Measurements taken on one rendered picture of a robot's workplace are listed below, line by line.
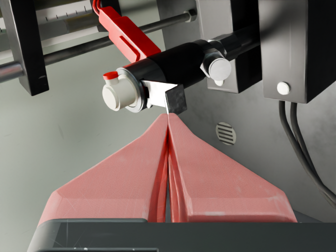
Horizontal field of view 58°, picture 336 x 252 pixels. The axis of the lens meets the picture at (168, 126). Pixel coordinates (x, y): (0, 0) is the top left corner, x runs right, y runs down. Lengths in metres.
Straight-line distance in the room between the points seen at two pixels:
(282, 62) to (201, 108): 0.32
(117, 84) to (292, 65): 0.13
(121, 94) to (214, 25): 0.13
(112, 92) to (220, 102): 0.36
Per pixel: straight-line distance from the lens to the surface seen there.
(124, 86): 0.17
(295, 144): 0.25
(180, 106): 0.15
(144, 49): 0.20
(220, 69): 0.19
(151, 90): 0.17
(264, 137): 0.49
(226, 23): 0.27
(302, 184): 0.50
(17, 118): 0.45
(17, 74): 0.35
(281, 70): 0.25
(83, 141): 0.50
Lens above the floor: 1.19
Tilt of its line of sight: 34 degrees down
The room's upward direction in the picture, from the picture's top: 120 degrees counter-clockwise
